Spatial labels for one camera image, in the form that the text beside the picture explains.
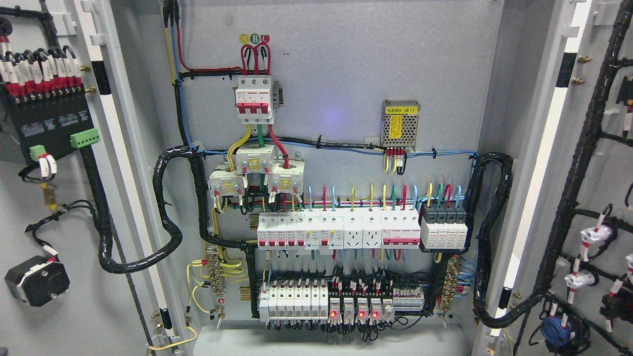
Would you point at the white rotary selector switch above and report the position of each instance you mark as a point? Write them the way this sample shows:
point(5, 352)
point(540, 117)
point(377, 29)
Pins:
point(37, 280)

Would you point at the white current transformer left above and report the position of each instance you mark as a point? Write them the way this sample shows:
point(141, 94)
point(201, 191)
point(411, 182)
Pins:
point(223, 182)

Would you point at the grey cabinet door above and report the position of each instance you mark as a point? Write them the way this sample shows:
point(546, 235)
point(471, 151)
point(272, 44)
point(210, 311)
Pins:
point(561, 260)
point(101, 314)

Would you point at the black surge protector modules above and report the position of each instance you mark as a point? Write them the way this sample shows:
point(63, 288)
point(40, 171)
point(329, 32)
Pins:
point(442, 228)

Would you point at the white mini breakers row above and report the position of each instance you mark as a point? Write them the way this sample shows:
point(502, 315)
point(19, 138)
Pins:
point(302, 231)

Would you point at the relay terminal block row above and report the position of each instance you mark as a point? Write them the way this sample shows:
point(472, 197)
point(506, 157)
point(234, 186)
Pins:
point(363, 300)

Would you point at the white current transformer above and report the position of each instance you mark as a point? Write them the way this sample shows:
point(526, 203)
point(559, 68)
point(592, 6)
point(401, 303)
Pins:
point(223, 182)
point(286, 180)
point(250, 158)

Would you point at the perforated metal power supply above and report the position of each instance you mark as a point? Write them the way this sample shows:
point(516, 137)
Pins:
point(400, 123)

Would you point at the white current transformer top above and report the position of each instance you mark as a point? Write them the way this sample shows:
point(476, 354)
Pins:
point(250, 158)

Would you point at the red white circuit breaker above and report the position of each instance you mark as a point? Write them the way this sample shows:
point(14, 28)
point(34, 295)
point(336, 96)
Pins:
point(401, 229)

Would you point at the white socket modules row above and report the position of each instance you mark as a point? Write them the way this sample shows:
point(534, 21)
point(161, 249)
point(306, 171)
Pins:
point(362, 229)

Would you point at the grey electrical cabinet body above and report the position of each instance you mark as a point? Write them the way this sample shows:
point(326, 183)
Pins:
point(473, 65)

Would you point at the red white main breaker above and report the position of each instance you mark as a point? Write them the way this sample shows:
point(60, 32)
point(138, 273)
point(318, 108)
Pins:
point(254, 99)

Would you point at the white current transformer right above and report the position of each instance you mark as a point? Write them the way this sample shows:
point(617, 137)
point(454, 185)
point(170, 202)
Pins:
point(286, 180)

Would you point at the black digital power meter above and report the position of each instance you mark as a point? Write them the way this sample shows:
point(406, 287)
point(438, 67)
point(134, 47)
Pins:
point(48, 122)

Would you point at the white lower terminal blocks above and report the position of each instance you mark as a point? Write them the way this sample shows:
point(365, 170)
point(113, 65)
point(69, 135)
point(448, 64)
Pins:
point(294, 301)

